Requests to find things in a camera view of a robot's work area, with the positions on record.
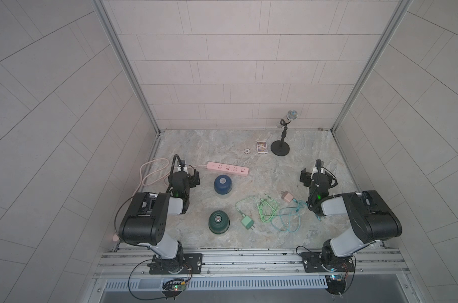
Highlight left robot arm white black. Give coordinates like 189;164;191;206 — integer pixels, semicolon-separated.
116;154;200;274

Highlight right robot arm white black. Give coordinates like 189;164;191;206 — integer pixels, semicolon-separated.
300;159;403;272

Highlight pink USB charger adapter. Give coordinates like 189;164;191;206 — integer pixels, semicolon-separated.
282;191;294;203

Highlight light green charging cable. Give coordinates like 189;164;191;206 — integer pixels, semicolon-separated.
235;194;281;223

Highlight silver microphone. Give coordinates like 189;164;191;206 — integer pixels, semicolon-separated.
277;110;298;128

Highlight blue cordless meat grinder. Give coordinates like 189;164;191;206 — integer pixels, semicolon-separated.
214;175;233;195

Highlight right controller board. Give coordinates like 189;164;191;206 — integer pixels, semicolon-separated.
325;275;347;295

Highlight black microphone stand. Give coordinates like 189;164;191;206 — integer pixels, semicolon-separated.
271;122;290;157

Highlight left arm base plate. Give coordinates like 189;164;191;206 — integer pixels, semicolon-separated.
147;253;203;275

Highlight green USB charger adapter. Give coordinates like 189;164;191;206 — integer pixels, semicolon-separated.
241;214;254;230

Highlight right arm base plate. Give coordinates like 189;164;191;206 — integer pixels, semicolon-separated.
298;251;355;273

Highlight teal charging cable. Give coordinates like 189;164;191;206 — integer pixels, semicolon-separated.
269;198;309;234

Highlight small playing card box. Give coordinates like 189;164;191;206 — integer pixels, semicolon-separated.
256;141;268;154

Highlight pink power strip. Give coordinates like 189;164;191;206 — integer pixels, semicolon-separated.
206;162;249;177

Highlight left controller board green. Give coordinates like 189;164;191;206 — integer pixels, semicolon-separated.
162;279;188;292

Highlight aluminium rail frame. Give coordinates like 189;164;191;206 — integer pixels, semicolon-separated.
94;247;410;279

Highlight green cordless meat grinder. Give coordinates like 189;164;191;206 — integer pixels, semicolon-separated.
208;210;230;234

